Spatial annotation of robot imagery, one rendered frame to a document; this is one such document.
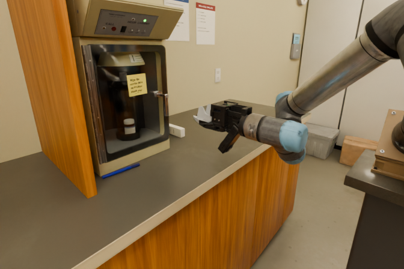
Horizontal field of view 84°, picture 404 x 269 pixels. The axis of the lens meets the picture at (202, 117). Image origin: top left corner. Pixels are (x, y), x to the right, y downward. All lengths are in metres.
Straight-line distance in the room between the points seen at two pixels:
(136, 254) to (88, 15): 0.67
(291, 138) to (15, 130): 1.07
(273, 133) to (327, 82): 0.17
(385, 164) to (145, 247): 0.86
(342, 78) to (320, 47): 2.91
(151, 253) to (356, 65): 0.73
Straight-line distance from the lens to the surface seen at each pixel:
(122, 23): 0.77
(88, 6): 0.71
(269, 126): 0.59
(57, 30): 0.67
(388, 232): 1.12
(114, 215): 0.71
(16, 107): 1.20
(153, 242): 0.78
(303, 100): 0.67
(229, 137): 0.68
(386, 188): 0.97
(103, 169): 0.89
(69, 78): 0.68
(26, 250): 0.71
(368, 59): 0.57
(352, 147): 3.23
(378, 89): 3.42
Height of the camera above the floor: 1.38
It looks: 17 degrees down
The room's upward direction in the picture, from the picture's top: straight up
